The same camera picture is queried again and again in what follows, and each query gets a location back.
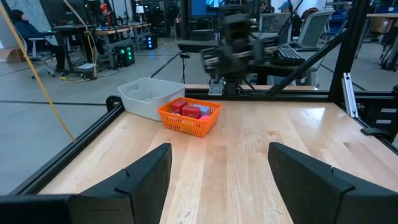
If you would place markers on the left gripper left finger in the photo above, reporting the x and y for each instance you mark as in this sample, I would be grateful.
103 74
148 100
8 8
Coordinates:
146 186

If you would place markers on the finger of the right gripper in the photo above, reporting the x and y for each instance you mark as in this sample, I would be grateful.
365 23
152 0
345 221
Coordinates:
264 49
210 60

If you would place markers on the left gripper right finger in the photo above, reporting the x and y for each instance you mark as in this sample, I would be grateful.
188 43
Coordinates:
311 193

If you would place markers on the light blue wall charger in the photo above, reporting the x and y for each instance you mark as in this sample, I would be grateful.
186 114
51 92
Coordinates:
205 109

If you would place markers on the red wall charger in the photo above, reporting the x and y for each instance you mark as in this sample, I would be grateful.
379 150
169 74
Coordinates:
191 111
178 105

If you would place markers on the pink wall charger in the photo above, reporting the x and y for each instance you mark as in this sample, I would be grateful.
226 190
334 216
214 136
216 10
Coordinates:
204 118

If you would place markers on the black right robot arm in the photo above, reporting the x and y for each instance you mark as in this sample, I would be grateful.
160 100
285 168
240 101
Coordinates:
233 84

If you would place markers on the grey office chair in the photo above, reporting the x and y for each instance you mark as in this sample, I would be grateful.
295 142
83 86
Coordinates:
315 29

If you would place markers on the white office chair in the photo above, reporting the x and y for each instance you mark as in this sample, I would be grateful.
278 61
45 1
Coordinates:
38 46

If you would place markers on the black side desk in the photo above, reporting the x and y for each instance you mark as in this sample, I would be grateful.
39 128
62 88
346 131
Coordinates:
192 45

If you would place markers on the black keyboard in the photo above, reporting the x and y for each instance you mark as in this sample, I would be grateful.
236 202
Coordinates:
287 56

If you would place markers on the grey laptop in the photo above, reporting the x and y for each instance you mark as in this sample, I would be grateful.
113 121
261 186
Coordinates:
273 23

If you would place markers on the blue screen monitor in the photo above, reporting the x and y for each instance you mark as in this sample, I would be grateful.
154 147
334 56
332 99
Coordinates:
202 7

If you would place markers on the computer tower blue lights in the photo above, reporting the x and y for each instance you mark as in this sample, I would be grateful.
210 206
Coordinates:
151 42

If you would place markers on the orange plastic basket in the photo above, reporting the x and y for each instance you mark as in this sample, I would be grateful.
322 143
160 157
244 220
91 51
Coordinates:
186 126

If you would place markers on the white plastic bin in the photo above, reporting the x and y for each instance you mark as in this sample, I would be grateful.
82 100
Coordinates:
143 99

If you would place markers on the computer tower green lights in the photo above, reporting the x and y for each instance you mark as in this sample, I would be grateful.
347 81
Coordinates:
125 56

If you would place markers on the wooden work desk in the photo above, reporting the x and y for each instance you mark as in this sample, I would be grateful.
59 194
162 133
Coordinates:
118 31

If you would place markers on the red desk gadget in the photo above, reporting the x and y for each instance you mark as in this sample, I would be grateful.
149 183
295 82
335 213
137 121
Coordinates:
105 11

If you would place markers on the black desk monitor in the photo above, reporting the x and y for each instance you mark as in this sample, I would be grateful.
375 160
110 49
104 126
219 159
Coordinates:
62 12

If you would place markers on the grey cloth backdrop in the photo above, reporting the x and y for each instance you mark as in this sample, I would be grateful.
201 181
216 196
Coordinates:
34 12

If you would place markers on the person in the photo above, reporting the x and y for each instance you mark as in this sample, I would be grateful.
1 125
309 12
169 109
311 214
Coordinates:
28 32

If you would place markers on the cardboard box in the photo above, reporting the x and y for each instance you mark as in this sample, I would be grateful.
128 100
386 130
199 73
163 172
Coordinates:
11 54

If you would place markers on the black aluminium table frame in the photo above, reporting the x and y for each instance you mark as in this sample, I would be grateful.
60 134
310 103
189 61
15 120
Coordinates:
348 46

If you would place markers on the black flat table bracket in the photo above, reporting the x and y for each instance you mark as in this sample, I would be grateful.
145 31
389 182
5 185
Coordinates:
374 131

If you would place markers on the silver aluminium bracket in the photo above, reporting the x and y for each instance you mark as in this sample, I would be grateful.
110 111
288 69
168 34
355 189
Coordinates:
349 96

